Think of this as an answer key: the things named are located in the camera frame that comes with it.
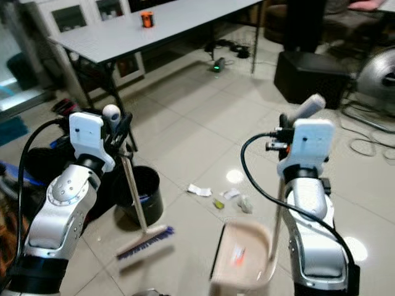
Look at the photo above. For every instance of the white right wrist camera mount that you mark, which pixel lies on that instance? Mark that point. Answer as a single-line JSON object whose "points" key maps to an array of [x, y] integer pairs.
{"points": [[311, 142]]}

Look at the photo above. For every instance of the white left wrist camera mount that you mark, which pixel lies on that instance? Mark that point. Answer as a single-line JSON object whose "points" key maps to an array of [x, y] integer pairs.
{"points": [[86, 132]]}

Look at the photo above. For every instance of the broom with purple bristles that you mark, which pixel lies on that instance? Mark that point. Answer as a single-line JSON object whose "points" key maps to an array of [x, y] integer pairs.
{"points": [[139, 203]]}

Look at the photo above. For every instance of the blue floor mat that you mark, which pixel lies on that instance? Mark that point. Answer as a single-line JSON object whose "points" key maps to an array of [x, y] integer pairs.
{"points": [[12, 131]]}

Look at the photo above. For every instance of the metal floor fan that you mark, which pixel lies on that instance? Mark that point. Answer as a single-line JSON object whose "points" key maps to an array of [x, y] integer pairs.
{"points": [[376, 77]]}

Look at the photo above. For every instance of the white glass-door cabinet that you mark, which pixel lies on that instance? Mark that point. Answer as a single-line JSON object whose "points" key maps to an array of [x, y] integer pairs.
{"points": [[71, 18]]}

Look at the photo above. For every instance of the black round waste bin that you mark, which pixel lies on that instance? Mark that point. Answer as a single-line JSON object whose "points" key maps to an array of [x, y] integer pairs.
{"points": [[153, 197]]}

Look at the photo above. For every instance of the pink cushion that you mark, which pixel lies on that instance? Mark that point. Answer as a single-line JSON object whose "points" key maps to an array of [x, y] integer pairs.
{"points": [[370, 4]]}

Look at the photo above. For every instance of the yellow scrap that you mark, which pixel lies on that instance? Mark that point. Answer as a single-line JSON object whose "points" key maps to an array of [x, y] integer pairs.
{"points": [[219, 203]]}

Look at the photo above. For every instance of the power strip with green light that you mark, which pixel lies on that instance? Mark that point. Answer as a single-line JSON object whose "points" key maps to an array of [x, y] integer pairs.
{"points": [[218, 64]]}

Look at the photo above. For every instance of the grey folding table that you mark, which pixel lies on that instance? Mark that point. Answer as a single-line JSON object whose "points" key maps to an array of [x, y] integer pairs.
{"points": [[160, 34]]}

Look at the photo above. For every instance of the small white paper scrap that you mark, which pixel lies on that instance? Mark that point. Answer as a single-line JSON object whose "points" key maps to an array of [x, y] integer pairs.
{"points": [[232, 194]]}

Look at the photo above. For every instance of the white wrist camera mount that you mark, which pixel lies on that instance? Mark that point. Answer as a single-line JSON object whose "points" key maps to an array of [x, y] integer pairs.
{"points": [[86, 132], [311, 142]]}

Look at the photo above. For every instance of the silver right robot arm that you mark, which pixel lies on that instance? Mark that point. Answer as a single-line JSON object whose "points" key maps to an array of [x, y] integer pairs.
{"points": [[315, 228]]}

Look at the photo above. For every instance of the black box stool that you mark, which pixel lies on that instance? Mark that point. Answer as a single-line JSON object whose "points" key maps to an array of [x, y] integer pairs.
{"points": [[311, 79]]}

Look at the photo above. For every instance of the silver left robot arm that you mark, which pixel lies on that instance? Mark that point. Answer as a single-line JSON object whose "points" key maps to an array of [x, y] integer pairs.
{"points": [[58, 209]]}

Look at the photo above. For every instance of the crumpled clear wrapper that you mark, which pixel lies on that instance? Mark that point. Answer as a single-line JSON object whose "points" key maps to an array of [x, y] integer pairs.
{"points": [[245, 205]]}

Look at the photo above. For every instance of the dark sofa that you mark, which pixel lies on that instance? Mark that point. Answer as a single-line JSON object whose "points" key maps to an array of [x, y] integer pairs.
{"points": [[361, 24]]}

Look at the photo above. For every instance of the wooden rack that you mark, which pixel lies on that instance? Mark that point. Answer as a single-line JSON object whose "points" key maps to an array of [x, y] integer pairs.
{"points": [[9, 246]]}

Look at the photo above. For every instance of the person in dark trousers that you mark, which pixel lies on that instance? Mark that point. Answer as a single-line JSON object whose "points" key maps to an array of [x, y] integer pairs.
{"points": [[305, 24]]}

